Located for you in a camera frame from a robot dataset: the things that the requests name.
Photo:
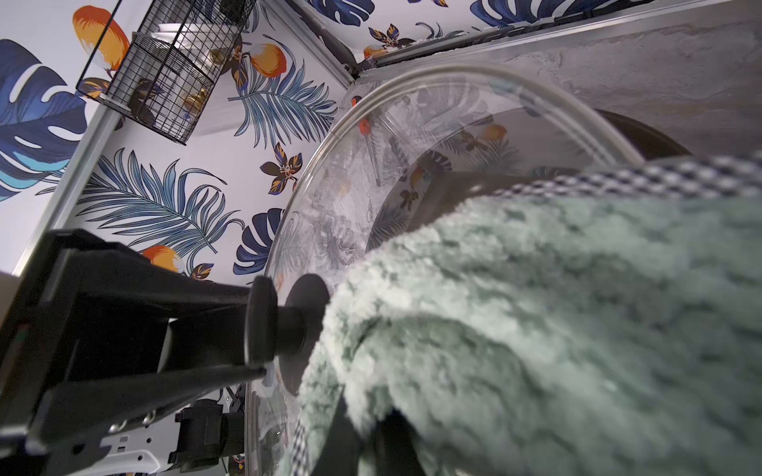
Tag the orange handled screwdriver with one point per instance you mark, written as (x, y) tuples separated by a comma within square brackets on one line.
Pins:
[(365, 129)]

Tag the glass pot lid black knob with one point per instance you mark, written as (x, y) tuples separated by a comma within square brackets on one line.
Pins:
[(442, 135)]

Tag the green waffle cloth checkered trim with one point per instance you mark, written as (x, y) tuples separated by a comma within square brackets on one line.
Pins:
[(602, 324)]

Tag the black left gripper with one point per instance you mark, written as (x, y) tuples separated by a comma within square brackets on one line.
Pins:
[(81, 345)]

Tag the black wire basket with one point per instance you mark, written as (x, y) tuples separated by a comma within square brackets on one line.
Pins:
[(161, 73)]

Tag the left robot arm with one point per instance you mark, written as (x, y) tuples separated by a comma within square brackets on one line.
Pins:
[(206, 339)]

